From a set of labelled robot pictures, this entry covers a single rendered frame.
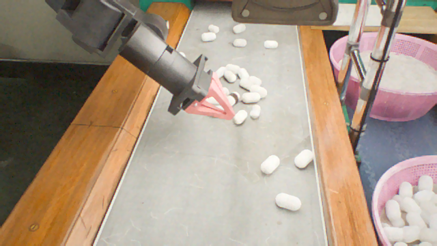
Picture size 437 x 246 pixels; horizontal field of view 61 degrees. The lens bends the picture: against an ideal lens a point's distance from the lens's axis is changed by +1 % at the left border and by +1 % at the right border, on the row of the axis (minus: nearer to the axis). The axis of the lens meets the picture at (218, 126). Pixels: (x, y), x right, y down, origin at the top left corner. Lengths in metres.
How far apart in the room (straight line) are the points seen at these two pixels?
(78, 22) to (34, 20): 1.72
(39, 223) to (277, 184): 0.33
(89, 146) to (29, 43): 1.77
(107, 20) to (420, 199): 0.51
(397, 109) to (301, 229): 0.40
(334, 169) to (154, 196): 0.27
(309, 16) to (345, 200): 0.31
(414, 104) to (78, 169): 0.63
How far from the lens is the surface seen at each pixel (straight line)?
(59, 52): 2.31
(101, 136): 0.64
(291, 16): 0.30
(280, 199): 0.53
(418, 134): 0.85
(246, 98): 0.72
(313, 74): 0.80
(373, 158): 0.76
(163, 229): 0.52
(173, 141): 0.64
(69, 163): 0.61
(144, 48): 0.54
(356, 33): 0.73
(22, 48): 2.40
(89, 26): 0.55
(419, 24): 1.08
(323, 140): 0.63
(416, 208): 0.60
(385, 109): 0.83
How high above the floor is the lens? 1.16
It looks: 39 degrees down
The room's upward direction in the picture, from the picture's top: straight up
